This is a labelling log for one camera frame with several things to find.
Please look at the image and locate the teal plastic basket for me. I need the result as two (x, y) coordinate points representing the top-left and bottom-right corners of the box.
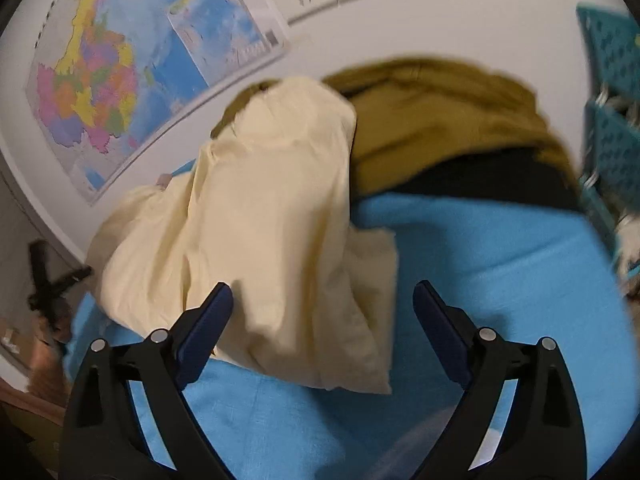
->
(576, 3), (639, 260)

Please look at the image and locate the pink sleeved left forearm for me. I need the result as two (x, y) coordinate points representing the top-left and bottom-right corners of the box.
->
(27, 339), (68, 408)

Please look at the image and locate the olive brown garment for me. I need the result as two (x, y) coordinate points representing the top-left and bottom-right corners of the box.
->
(198, 58), (577, 205)

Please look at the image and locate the cream jacket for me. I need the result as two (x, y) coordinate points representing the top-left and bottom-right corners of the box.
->
(87, 77), (398, 394)

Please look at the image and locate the blue bed sheet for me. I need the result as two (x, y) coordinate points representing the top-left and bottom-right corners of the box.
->
(64, 159), (639, 480)

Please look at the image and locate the pink garment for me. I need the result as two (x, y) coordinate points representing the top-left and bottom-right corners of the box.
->
(155, 174), (172, 188)

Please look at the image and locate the colourful wall map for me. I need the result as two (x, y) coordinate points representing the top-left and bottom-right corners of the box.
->
(25, 0), (285, 202)

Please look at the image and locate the person's left hand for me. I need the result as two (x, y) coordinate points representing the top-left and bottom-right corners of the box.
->
(36, 311), (72, 356)

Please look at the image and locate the grey brown door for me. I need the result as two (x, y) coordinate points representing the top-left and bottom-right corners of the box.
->
(1, 177), (42, 372)

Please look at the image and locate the black garment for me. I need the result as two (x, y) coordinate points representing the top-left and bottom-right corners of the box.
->
(391, 148), (582, 211)

